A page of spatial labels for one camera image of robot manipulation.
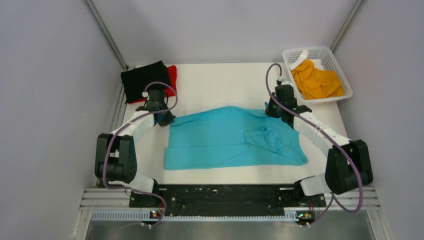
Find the cyan t-shirt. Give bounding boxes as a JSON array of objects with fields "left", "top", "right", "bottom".
[{"left": 164, "top": 106, "right": 309, "bottom": 171}]

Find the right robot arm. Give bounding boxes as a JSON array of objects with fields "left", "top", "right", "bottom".
[{"left": 265, "top": 81, "right": 373, "bottom": 213}]

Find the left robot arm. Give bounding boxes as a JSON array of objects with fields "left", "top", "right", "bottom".
[{"left": 94, "top": 89, "right": 175, "bottom": 210}]

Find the folded black t-shirt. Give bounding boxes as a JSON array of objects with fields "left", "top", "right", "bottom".
[{"left": 120, "top": 61, "right": 172, "bottom": 104}]

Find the orange t-shirt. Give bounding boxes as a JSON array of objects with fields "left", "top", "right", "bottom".
[{"left": 291, "top": 59, "right": 345, "bottom": 100}]

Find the folded red t-shirt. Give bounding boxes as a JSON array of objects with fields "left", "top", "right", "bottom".
[{"left": 127, "top": 65, "right": 178, "bottom": 104}]

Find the white cloth in basket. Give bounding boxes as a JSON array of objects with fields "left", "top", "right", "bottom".
[{"left": 289, "top": 49, "right": 325, "bottom": 71}]

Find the white plastic basket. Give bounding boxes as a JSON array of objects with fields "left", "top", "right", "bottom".
[{"left": 282, "top": 46, "right": 353, "bottom": 104}]

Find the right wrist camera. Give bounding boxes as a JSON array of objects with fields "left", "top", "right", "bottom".
[{"left": 276, "top": 77, "right": 293, "bottom": 86}]

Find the left aluminium frame post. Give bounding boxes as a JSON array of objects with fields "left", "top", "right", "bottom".
[{"left": 83, "top": 0, "right": 128, "bottom": 70}]

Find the aluminium frame post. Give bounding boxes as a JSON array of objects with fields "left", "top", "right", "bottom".
[
  {"left": 330, "top": 0, "right": 367, "bottom": 53},
  {"left": 83, "top": 0, "right": 128, "bottom": 70}
]

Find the white cable duct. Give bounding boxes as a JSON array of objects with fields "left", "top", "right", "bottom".
[{"left": 90, "top": 209, "right": 313, "bottom": 223}]

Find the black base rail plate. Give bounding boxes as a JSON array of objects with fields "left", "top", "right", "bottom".
[{"left": 129, "top": 184, "right": 326, "bottom": 217}]

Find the right aluminium frame post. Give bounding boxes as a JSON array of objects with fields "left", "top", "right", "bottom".
[{"left": 330, "top": 0, "right": 367, "bottom": 53}]

